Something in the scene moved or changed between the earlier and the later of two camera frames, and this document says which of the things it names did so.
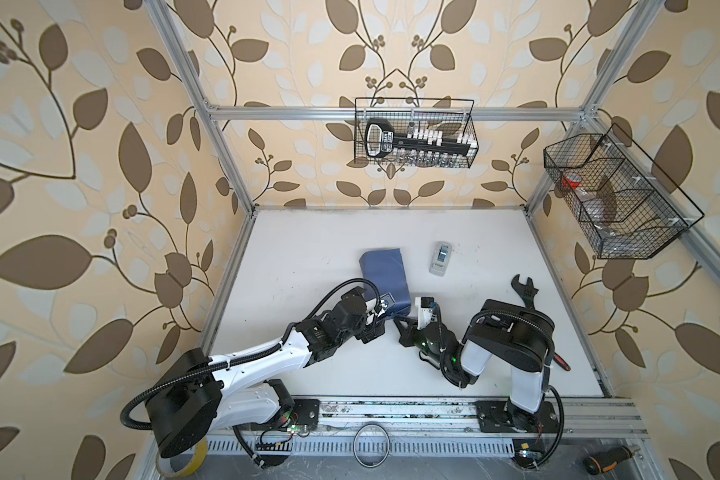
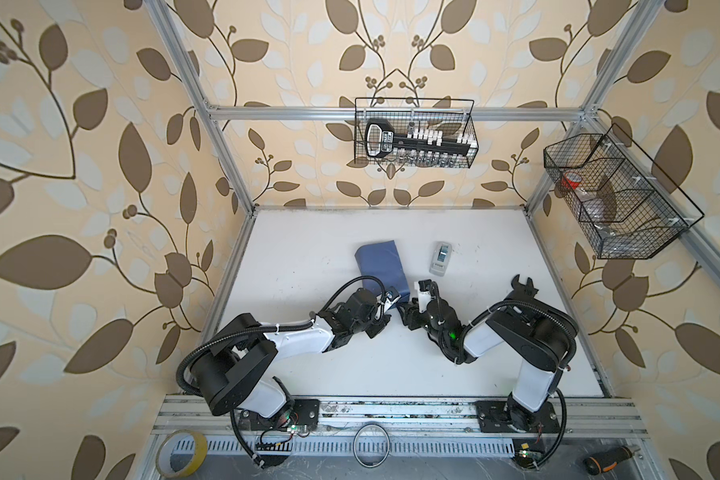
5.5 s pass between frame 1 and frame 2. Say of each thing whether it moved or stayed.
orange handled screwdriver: stayed
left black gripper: stayed
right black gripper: moved
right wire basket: stayed
